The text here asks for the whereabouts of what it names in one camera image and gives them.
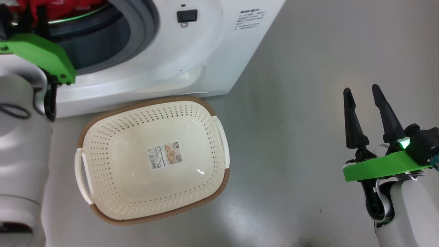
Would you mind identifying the black door latch socket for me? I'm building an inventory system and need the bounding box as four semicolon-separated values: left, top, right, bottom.
177;10;198;23

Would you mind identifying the white front-load washing machine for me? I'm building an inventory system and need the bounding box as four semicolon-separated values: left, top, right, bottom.
0;0;286;119

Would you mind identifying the printed text warning sticker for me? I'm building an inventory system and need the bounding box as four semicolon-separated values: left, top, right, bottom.
234;9;264;31

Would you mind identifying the red and white garment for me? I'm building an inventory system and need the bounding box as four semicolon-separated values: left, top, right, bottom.
15;0;105;21

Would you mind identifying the grey rubber door gasket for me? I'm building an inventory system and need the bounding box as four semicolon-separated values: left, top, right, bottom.
45;0;160;74

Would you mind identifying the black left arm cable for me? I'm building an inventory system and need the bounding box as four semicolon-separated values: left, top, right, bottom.
0;103;32;120

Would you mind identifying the white basket label sticker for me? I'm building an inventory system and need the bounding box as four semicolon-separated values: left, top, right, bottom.
147;141;183;170

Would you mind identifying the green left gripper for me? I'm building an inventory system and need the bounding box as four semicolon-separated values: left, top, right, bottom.
0;4;76;85

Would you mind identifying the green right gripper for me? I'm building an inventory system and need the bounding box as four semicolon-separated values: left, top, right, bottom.
343;84;434;182

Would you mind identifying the cream perforated laundry basket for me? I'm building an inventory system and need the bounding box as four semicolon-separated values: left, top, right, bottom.
74;96;230;226

